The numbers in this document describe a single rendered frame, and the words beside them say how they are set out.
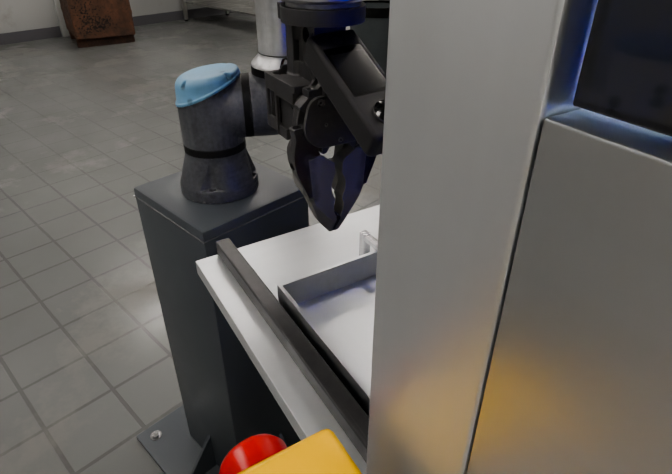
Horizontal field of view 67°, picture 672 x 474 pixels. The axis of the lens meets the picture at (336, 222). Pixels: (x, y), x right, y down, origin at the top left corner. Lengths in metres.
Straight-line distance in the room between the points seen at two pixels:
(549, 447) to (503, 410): 0.02
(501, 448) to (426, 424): 0.04
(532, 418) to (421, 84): 0.11
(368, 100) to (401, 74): 0.23
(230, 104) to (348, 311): 0.49
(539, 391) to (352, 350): 0.37
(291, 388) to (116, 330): 1.53
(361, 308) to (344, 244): 0.13
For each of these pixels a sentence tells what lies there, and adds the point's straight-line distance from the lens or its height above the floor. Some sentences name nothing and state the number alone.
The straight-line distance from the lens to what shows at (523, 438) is 0.19.
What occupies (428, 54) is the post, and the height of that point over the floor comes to 1.22.
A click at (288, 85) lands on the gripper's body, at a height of 1.13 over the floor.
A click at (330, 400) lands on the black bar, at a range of 0.46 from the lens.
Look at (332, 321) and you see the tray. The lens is 0.55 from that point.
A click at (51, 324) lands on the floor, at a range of 2.12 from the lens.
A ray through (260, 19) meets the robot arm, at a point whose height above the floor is 1.11.
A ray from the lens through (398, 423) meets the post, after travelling 0.25.
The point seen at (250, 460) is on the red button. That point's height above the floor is 1.01.
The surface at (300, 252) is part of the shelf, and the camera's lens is 0.66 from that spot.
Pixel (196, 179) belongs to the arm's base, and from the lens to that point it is 0.98.
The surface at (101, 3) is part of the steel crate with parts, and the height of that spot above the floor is 0.45.
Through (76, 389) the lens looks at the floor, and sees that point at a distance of 1.84.
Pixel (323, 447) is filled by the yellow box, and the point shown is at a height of 1.03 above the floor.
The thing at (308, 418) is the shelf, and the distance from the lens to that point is 0.47.
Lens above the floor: 1.25
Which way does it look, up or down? 31 degrees down
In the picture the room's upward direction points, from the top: straight up
